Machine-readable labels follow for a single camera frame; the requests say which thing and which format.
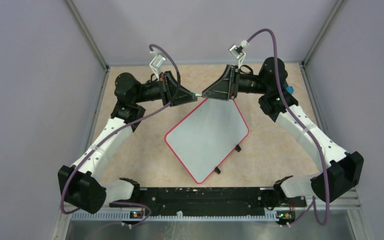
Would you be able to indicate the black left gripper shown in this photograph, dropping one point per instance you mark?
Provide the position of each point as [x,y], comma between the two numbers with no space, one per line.
[173,94]

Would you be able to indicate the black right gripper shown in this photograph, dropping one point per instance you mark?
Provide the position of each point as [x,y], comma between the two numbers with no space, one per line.
[226,88]

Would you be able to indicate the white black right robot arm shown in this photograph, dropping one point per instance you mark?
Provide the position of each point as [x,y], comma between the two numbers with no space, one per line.
[340,170]

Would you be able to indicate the white toothed cable duct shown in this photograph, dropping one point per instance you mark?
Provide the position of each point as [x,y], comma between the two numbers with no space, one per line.
[127,216]

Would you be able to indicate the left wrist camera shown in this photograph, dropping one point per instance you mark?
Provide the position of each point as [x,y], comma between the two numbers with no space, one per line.
[156,63]

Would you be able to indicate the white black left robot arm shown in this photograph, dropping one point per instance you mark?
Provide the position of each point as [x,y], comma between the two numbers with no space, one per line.
[79,183]

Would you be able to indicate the pink framed whiteboard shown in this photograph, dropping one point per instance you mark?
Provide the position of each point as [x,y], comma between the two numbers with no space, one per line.
[206,136]

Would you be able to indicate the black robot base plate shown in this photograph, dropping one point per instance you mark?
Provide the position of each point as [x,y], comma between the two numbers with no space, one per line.
[213,201]

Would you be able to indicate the green white marker pen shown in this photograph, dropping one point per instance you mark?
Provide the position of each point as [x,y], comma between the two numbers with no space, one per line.
[196,95]

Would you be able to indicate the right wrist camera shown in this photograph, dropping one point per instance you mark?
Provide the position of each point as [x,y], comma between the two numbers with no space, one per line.
[238,52]

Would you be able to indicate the black whiteboard clip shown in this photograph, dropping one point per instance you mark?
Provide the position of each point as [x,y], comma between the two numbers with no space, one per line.
[217,170]
[238,148]

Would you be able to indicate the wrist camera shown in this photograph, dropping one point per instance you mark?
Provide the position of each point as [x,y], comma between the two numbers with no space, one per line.
[238,52]
[156,63]

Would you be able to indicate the light blue lego brick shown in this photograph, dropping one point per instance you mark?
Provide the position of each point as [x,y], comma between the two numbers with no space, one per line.
[290,89]

